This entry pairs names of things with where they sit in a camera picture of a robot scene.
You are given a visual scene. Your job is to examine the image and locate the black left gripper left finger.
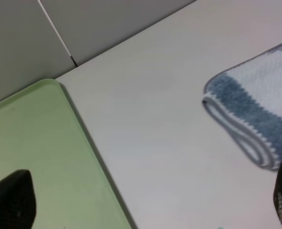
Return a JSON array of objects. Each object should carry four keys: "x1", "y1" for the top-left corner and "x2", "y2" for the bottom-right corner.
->
[{"x1": 0, "y1": 169, "x2": 37, "y2": 229}]

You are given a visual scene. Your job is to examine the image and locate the green plastic tray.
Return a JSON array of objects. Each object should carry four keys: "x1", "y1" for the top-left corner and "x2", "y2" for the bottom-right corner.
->
[{"x1": 0, "y1": 79, "x2": 133, "y2": 229}]

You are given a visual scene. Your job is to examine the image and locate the blue white striped towel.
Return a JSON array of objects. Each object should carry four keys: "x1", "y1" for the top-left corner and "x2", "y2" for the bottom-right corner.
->
[{"x1": 202, "y1": 43, "x2": 282, "y2": 171}]

